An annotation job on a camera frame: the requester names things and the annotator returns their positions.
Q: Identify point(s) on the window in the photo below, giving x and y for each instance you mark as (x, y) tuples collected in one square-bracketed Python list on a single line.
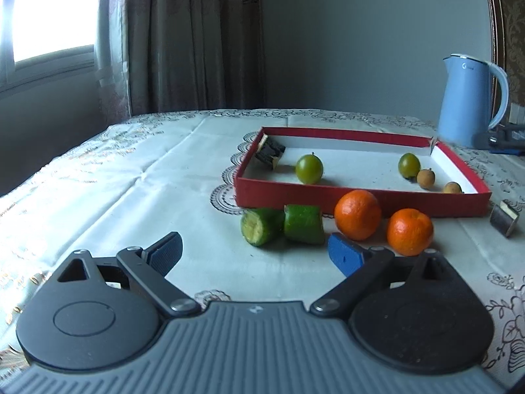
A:
[(45, 12)]

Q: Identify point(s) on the sheer lace curtain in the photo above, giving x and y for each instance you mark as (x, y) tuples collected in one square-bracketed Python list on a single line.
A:
[(119, 49)]

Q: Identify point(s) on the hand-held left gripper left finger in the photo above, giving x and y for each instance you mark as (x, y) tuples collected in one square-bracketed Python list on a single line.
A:
[(166, 252)]

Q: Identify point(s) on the green cucumber piece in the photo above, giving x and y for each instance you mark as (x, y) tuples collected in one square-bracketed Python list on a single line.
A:
[(303, 223), (260, 225)]

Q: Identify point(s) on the brown longan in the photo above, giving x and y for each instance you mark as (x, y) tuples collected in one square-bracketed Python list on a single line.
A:
[(425, 178), (452, 188)]

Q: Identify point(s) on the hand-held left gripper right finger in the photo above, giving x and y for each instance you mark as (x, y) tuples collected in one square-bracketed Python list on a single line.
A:
[(346, 254)]

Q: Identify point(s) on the orange mandarin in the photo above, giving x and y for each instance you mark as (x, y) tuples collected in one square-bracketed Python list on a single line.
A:
[(410, 232), (357, 215)]

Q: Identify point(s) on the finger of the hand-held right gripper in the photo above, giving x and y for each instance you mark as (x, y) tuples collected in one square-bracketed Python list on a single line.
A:
[(510, 151), (508, 136)]

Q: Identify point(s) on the brown patterned curtain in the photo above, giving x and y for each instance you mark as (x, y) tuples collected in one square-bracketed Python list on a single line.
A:
[(192, 37)]

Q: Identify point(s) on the green tomato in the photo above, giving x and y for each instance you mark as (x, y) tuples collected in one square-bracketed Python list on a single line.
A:
[(409, 165), (308, 168)]

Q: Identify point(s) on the brown wooden frame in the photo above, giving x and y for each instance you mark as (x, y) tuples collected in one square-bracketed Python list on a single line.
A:
[(494, 16)]

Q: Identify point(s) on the red cardboard box tray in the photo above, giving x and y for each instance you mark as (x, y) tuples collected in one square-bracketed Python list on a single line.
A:
[(357, 164)]

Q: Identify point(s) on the white wall switch panel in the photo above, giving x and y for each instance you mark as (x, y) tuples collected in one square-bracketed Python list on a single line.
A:
[(517, 115)]

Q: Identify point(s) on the blue electric kettle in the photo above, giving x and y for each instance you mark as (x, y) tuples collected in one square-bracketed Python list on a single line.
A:
[(463, 102)]

